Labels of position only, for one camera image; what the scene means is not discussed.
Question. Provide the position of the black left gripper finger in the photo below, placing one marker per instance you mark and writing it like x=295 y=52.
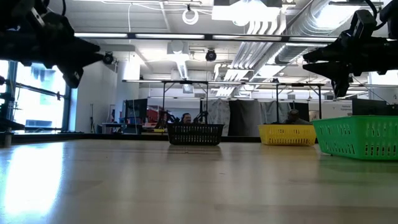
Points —
x=84 y=46
x=85 y=59

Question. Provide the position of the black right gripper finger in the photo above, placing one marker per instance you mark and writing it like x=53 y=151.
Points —
x=323 y=53
x=325 y=69

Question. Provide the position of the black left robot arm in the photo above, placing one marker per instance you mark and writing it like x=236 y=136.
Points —
x=21 y=12

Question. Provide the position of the large window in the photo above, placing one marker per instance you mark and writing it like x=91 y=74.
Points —
x=40 y=99

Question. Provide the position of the person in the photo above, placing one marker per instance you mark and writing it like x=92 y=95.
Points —
x=186 y=118
x=293 y=117

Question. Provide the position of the grey hanging cloth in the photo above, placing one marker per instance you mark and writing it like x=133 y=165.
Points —
x=273 y=109

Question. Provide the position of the dark computer monitor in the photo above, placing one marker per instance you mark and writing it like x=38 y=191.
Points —
x=136 y=109

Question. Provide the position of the dark metal equipment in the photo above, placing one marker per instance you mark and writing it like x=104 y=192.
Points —
x=7 y=112

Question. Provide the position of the yellow plastic basket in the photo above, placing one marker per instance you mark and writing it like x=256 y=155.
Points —
x=287 y=135

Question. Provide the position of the green plastic basket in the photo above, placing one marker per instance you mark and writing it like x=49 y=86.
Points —
x=357 y=138

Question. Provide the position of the long overhead light bar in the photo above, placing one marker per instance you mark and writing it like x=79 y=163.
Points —
x=171 y=36

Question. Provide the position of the dark hanging curtain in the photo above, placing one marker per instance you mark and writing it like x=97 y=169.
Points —
x=245 y=118

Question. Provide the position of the white hanging cloth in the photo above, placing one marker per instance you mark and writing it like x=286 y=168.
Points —
x=217 y=110

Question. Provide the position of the black plastic basket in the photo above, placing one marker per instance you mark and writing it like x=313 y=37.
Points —
x=196 y=135

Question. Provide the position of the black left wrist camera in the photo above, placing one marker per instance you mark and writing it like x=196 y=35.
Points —
x=73 y=76

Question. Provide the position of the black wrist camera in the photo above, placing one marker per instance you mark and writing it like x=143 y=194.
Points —
x=341 y=87
x=73 y=76

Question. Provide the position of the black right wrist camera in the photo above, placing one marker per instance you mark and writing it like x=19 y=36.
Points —
x=341 y=87

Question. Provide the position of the black metal stand frame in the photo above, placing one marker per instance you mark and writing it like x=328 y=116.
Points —
x=298 y=84
x=185 y=82

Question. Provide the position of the silver ventilation duct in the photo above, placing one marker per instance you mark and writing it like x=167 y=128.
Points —
x=298 y=31

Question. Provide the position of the black aluminium table frame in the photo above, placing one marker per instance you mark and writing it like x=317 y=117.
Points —
x=93 y=137

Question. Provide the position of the small grey cylinder post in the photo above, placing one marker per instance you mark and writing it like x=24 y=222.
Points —
x=7 y=139

